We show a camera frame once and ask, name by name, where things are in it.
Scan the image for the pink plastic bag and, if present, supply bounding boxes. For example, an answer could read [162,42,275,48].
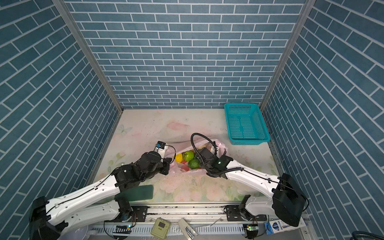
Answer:
[165,138,228,176]

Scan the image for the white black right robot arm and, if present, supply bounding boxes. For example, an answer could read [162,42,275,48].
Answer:
[197,148,309,227]

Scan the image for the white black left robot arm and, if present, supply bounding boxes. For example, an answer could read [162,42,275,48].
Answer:
[29,150,173,240]

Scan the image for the yellow lemon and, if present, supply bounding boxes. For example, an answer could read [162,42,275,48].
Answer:
[175,154,184,163]

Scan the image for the green apple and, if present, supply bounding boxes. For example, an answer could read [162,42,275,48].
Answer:
[182,151,195,162]

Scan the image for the teal plastic basket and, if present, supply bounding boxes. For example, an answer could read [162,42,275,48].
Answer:
[224,103,271,145]

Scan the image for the green timer device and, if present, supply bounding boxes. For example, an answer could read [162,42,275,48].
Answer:
[151,218,171,240]

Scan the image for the grey remote device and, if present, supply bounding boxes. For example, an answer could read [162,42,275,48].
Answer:
[178,219,198,240]

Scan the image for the white blue box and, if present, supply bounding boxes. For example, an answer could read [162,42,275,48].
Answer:
[265,218,307,235]

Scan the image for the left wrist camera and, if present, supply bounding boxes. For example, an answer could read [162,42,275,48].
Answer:
[154,141,168,158]

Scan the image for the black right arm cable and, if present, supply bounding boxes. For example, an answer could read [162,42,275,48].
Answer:
[190,132,220,175]

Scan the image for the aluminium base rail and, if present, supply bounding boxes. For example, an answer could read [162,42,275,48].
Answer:
[90,203,279,240]

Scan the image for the aluminium corner post left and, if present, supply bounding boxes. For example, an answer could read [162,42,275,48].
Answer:
[52,0,124,114]

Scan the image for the aluminium corner post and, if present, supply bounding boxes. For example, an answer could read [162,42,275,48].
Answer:
[52,0,124,114]
[260,0,316,112]

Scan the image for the aluminium corner post right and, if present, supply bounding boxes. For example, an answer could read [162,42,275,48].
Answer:
[260,0,316,112]

